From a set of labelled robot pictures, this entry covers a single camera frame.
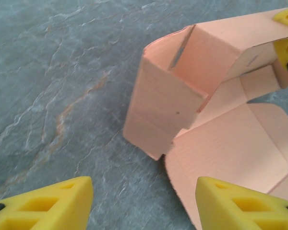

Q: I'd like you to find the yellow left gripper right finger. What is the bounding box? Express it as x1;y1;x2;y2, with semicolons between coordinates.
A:
195;176;288;230

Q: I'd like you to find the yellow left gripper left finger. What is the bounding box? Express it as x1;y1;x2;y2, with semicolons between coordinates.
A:
0;176;94;230

